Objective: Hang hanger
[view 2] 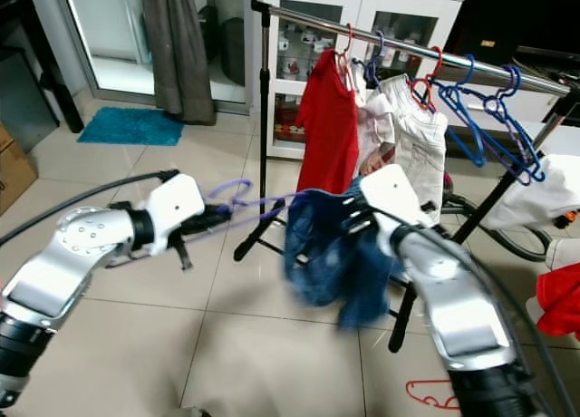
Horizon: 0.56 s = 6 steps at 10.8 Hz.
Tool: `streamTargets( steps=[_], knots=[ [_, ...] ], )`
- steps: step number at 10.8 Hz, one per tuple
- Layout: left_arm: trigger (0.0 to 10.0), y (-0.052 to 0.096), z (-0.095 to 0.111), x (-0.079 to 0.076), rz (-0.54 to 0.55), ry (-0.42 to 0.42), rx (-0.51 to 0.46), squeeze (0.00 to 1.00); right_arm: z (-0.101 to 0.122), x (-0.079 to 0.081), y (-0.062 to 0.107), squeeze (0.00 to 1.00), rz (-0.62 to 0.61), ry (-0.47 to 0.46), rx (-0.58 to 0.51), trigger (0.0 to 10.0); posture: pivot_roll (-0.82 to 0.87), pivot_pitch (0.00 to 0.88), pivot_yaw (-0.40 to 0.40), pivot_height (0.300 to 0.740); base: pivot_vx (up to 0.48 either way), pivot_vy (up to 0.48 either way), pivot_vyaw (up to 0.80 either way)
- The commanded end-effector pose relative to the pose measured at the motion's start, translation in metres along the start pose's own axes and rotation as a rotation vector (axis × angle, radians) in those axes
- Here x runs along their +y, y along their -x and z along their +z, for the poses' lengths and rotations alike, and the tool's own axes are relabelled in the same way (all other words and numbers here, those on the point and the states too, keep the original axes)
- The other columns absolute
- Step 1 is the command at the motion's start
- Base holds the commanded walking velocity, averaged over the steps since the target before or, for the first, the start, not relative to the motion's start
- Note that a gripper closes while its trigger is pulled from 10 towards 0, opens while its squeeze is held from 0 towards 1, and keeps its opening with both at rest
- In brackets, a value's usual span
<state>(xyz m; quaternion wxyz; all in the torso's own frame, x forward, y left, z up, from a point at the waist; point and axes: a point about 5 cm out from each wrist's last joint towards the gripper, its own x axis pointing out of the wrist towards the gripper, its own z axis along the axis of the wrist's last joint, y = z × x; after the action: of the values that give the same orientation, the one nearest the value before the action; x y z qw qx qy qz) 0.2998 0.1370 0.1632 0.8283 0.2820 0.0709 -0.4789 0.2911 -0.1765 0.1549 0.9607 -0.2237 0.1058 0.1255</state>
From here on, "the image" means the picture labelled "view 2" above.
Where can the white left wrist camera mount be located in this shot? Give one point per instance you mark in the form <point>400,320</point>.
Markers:
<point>174,208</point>

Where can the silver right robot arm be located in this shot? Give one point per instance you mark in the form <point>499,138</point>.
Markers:
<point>458,299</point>

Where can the red polo shirt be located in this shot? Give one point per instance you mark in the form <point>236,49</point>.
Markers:
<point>326,127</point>

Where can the white glass door cabinet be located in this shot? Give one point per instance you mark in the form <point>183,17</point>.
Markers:
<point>358,0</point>

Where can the white framed glass door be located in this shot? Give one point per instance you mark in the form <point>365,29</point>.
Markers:
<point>118,36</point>

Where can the dark grey storage box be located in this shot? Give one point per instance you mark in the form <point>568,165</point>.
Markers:
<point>27,109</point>

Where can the printed brown cardboard box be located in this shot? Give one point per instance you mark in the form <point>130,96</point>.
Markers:
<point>16,177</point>

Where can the red patterned box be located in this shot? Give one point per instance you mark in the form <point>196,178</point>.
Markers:
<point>281,127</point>

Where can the blue plastic hanger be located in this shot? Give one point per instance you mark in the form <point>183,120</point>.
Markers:
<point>517,140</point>
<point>462,118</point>

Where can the chrome and black clothes rack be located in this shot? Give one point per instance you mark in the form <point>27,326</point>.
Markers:
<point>266,118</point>

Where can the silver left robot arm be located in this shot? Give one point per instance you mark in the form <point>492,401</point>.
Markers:
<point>54,281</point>

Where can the black bag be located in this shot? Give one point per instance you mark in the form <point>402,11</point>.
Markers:
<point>231,54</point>

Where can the red cloth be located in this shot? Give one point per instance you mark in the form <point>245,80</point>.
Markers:
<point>560,299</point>

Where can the blue denim garment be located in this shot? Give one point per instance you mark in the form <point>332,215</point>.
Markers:
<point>335,254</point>

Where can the purple plastic hanger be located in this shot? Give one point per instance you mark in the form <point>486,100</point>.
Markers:
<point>379,41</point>
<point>231,181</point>

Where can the teal floor mat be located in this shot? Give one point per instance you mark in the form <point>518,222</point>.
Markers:
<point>131,125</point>

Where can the white trousers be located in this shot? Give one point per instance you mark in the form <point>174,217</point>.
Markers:
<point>421,145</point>

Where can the grey curtain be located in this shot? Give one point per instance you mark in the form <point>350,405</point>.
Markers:
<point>177,63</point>

